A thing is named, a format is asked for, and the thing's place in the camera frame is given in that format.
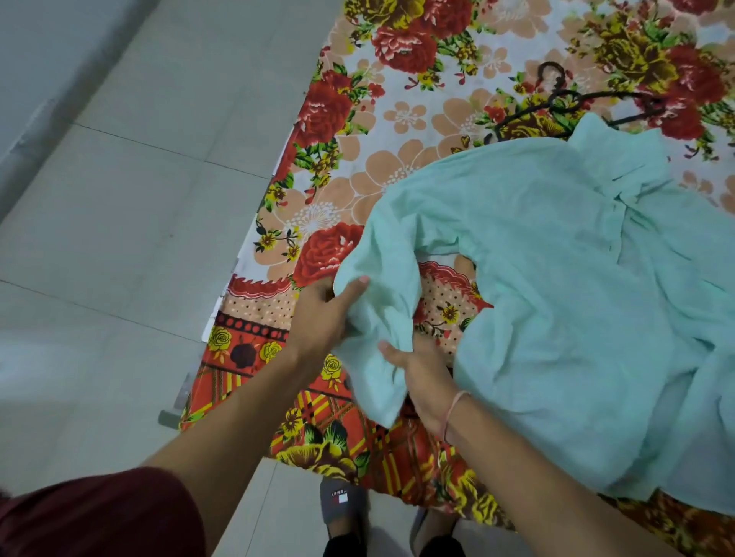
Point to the floral bedsheet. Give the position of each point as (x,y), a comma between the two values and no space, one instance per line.
(436,172)

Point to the person's left thumb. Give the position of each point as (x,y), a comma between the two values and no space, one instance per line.
(351,294)

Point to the person's left hand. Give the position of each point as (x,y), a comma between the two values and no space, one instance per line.
(316,324)

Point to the pink thread wristband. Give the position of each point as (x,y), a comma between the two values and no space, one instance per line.
(451,414)

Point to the person's right forearm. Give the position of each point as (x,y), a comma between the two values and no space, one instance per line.
(540,488)

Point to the light green shirt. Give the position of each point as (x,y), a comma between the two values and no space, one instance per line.
(563,310)

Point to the black clothes hanger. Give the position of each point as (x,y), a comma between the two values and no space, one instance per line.
(565,100)

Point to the person's right hand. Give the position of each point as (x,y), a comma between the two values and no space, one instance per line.
(426,380)

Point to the person's left forearm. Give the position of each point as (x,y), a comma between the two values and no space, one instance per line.
(229,436)

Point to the person's right thumb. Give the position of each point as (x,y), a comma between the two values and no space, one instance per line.
(395,353)

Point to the grey slipper with logo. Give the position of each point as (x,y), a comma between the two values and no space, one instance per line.
(343,502)

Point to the maroon shirt sleeve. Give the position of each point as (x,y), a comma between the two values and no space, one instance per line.
(100,513)

